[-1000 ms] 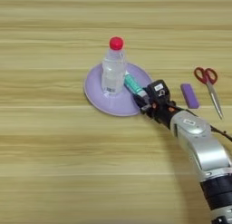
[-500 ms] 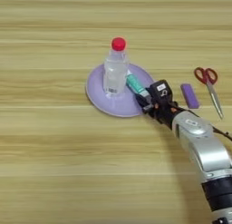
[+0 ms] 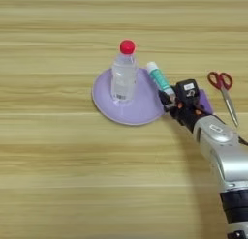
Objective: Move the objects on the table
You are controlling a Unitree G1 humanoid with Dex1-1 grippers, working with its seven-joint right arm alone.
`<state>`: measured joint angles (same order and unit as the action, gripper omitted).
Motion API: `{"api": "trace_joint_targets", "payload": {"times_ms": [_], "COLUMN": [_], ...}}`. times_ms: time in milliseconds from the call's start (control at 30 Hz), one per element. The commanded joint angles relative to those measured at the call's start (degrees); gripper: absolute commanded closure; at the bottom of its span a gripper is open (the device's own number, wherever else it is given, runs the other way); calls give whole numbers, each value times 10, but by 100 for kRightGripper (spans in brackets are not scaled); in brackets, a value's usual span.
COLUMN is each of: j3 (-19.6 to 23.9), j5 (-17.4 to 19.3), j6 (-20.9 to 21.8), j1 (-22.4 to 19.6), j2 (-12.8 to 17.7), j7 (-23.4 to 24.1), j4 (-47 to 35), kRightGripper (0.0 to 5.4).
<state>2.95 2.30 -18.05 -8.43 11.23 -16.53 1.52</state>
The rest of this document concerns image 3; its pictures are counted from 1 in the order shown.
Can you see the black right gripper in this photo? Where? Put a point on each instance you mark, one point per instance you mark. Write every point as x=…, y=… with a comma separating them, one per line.
x=187, y=113

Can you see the green white glue stick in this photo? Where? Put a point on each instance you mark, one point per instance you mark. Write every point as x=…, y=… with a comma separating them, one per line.
x=158, y=76

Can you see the purple rectangular block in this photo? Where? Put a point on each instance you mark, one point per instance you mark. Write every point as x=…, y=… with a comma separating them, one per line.
x=206, y=102

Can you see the clear bottle red cap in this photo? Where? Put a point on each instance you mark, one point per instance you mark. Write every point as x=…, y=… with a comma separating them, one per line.
x=123, y=78

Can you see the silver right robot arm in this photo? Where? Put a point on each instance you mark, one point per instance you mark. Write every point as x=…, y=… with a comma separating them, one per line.
x=226, y=159

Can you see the round purple plate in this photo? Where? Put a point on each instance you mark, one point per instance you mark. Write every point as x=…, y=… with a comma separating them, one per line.
x=142, y=107

